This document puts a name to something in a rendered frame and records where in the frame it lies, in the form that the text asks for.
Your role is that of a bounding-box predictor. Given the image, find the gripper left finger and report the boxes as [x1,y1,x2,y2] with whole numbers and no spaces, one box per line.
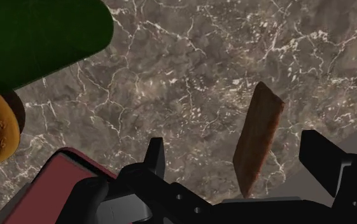
[55,137,213,224]

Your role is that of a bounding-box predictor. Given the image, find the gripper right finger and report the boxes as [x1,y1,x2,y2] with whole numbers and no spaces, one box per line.
[298,129,357,224]

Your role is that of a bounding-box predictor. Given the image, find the brown rectangular slab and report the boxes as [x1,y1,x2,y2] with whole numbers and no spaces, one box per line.
[232,81,285,199]

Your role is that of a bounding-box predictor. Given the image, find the red flat rectangular object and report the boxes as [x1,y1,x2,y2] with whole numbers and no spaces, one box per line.
[0,146,118,224]

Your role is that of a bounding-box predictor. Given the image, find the yellow cup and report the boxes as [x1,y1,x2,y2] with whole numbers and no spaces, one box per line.
[0,90,26,167]

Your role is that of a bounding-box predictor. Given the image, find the dark green rounded object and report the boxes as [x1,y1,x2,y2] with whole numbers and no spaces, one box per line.
[0,0,115,95]

